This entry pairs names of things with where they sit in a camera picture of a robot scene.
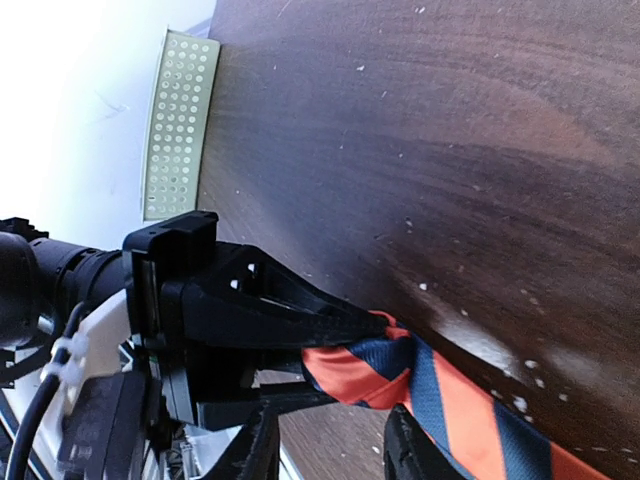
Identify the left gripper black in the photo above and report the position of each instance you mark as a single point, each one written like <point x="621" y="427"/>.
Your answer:
<point x="201" y="307"/>

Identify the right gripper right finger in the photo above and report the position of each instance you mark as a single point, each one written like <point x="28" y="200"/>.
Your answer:
<point x="409" y="454"/>

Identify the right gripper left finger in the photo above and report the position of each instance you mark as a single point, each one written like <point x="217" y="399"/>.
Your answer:
<point x="254" y="453"/>

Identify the red navy striped tie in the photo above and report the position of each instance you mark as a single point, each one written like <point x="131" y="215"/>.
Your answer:
<point x="474" y="435"/>

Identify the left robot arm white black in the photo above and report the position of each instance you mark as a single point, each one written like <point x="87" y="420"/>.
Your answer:
<point x="42" y="277"/>

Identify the pale green perforated basket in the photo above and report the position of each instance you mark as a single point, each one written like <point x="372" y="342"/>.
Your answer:
<point x="177" y="125"/>

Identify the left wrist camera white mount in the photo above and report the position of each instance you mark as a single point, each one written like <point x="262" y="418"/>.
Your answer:
<point x="95" y="424"/>

